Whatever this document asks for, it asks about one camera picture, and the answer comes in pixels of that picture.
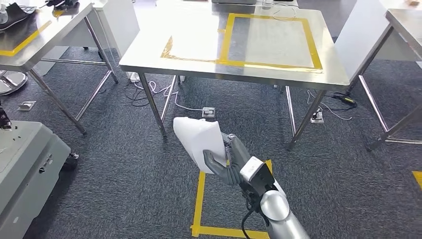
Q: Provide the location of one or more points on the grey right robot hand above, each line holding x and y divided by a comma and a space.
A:
239, 151

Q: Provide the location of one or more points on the white curved plastic part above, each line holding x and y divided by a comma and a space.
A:
197, 142

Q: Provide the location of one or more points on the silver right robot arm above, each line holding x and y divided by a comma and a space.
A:
280, 211

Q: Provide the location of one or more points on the silver floor socket box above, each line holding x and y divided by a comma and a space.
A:
317, 117
208, 112

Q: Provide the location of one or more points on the large yellow tape rectangle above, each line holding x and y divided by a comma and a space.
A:
226, 39

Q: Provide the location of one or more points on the black power adapter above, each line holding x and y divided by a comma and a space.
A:
343, 98

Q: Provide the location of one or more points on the torn yellow tape scrap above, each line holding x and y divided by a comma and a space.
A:
168, 52

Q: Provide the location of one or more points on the white power strip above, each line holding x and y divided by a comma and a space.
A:
133, 77

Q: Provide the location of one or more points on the stainless steel table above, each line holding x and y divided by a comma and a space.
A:
148, 39
66, 19
405, 23

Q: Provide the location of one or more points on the grey desktop device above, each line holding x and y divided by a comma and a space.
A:
234, 1

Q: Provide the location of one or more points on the white side panel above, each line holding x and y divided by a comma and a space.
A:
359, 33

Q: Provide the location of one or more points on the white cabinet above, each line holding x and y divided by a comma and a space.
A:
122, 26

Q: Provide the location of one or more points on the grey mobile base with column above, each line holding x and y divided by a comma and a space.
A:
26, 171

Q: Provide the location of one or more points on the silver floor outlet plate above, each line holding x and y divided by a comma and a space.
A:
27, 106

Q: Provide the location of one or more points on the black handheld tool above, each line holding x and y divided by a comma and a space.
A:
61, 3

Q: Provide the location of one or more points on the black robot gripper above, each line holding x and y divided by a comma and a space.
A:
4, 120

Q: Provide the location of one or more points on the chrome round stanchion base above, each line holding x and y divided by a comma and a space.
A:
11, 84

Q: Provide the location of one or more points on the yellow tape strip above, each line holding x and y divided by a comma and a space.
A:
29, 37

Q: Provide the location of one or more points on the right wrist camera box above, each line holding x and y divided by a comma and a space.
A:
252, 168

